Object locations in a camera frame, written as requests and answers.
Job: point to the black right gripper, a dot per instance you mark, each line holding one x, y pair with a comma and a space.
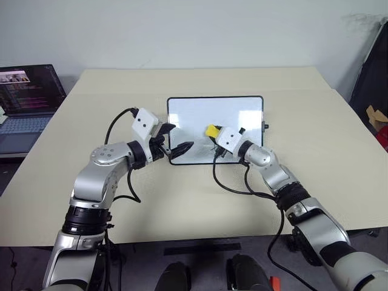
219, 152

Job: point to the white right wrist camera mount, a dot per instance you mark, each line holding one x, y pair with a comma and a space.
228, 139

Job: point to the black strip under table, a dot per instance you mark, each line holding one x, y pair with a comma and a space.
202, 248

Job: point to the small orange object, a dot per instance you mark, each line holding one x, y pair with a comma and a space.
274, 283

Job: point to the dark rounded shape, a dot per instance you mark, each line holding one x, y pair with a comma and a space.
247, 272
172, 277

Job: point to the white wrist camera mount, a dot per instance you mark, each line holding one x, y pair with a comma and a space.
144, 121
228, 139

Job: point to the yellow eraser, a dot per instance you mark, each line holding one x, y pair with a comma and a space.
211, 131

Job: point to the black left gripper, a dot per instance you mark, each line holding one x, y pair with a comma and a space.
157, 150

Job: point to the black-framed whiteboard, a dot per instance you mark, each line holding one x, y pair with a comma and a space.
212, 112

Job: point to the small black whiteboard clip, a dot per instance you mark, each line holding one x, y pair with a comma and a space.
266, 125

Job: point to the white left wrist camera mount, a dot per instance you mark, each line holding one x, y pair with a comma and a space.
144, 121

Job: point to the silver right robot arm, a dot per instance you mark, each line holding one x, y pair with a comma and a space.
315, 221

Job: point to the red object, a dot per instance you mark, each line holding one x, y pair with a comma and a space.
383, 138

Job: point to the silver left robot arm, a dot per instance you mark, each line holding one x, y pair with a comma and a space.
97, 179

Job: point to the open grey laptop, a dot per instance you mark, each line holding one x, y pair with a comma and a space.
27, 100

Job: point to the brown cardboard box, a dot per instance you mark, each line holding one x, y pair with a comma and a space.
376, 116

